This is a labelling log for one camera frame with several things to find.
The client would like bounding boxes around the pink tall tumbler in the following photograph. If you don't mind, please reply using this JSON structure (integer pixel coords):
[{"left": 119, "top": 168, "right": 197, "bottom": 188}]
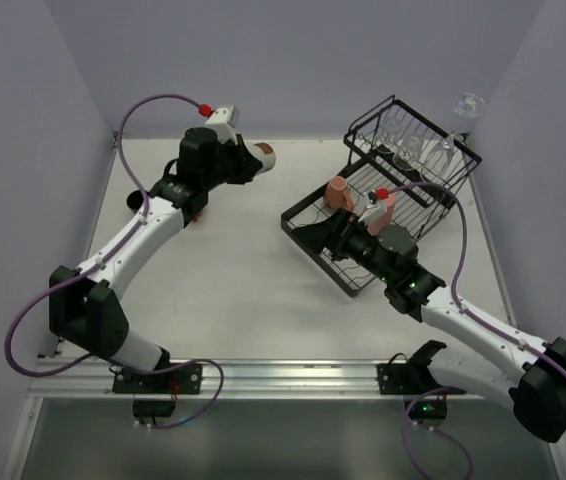
[{"left": 367, "top": 193, "right": 397, "bottom": 236}]

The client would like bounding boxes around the white brown ceramic cup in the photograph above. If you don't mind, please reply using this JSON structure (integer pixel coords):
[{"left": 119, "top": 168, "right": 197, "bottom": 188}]
[{"left": 246, "top": 142, "right": 276, "bottom": 176}]

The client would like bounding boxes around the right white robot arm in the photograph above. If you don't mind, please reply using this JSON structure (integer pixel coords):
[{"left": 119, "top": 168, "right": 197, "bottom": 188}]
[{"left": 291, "top": 210, "right": 566, "bottom": 443}]

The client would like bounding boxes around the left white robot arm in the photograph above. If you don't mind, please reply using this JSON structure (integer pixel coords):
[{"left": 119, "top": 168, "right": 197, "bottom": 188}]
[{"left": 49, "top": 127, "right": 276, "bottom": 374}]

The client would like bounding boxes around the salmon pink mug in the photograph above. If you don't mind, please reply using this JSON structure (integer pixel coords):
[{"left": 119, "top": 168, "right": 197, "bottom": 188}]
[{"left": 323, "top": 176, "right": 354, "bottom": 212}]

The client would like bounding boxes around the middle clear wine glass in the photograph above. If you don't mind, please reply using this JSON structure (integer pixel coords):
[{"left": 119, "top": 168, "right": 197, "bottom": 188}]
[{"left": 393, "top": 134, "right": 423, "bottom": 174}]

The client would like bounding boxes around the clear wine glass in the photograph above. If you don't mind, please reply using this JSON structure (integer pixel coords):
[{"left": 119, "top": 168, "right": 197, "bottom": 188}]
[
  {"left": 374, "top": 114, "right": 404, "bottom": 153},
  {"left": 393, "top": 134, "right": 423, "bottom": 174},
  {"left": 421, "top": 132, "right": 455, "bottom": 182}
]

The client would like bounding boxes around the left clear wine glass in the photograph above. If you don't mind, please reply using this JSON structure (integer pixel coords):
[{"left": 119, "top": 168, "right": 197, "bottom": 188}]
[{"left": 374, "top": 114, "right": 404, "bottom": 153}]

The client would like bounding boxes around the right clear wine glass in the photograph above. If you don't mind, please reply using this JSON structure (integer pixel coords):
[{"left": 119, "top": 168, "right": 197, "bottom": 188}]
[{"left": 421, "top": 132, "right": 455, "bottom": 182}]

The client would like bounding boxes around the right black controller box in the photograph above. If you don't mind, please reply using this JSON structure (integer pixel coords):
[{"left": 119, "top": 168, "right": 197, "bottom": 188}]
[{"left": 404, "top": 396, "right": 448, "bottom": 423}]

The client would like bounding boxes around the black controller box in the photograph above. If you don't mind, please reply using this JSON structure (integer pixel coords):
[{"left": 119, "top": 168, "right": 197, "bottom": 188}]
[
  {"left": 404, "top": 396, "right": 448, "bottom": 423},
  {"left": 132, "top": 399, "right": 176, "bottom": 423}
]

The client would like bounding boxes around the left black controller box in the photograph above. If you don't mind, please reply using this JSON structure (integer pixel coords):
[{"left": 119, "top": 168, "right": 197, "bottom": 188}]
[{"left": 132, "top": 399, "right": 176, "bottom": 423}]

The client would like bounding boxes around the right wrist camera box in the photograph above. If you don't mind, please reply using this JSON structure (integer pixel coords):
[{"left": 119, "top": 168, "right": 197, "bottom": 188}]
[{"left": 359, "top": 189, "right": 389, "bottom": 226}]

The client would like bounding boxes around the black wire dish rack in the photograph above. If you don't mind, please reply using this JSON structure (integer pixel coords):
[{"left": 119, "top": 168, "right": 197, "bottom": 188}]
[{"left": 280, "top": 96, "right": 482, "bottom": 297}]

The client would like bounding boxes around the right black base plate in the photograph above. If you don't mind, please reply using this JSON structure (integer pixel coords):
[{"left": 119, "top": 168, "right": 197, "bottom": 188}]
[{"left": 375, "top": 363, "right": 442, "bottom": 396}]

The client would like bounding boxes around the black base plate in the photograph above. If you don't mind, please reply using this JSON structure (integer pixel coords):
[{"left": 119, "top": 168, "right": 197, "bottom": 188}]
[
  {"left": 112, "top": 363, "right": 203, "bottom": 396},
  {"left": 375, "top": 363, "right": 442, "bottom": 396}
]

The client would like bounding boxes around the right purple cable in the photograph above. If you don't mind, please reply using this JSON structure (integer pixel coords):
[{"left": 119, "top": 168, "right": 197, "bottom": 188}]
[{"left": 377, "top": 181, "right": 566, "bottom": 480}]

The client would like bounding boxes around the tall glass by wall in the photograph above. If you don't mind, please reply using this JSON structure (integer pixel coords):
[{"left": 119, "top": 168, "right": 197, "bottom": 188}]
[{"left": 452, "top": 92, "right": 486, "bottom": 135}]

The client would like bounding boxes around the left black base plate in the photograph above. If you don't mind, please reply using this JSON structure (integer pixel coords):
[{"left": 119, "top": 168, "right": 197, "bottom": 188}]
[{"left": 112, "top": 363, "right": 203, "bottom": 396}]

